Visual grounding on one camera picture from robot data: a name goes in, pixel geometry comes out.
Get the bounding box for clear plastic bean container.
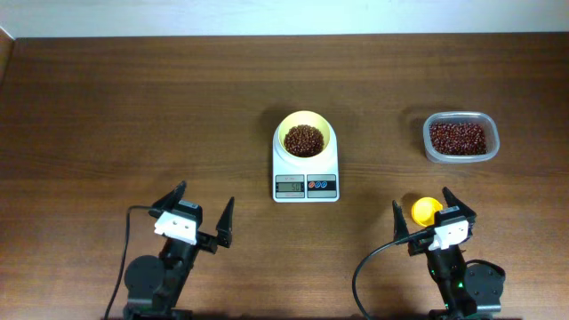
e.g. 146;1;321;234
422;111;501;164

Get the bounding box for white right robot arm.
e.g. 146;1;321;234
221;203;505;319

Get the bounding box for red beans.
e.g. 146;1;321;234
284;124;325;157
429;123;487;156

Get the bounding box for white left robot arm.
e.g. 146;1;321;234
117;180;235;320

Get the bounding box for yellow plastic bowl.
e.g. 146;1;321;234
276;110;332;158

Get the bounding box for white digital kitchen scale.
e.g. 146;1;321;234
272;115;340;203

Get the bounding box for yellow plastic measuring scoop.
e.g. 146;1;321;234
412;197;443;227

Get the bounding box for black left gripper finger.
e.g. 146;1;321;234
148;180;187;218
216;197;235;240

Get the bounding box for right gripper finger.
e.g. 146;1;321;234
392;200;409;244
442;187;477;220

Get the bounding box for red beans in container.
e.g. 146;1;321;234
429;123;487;156

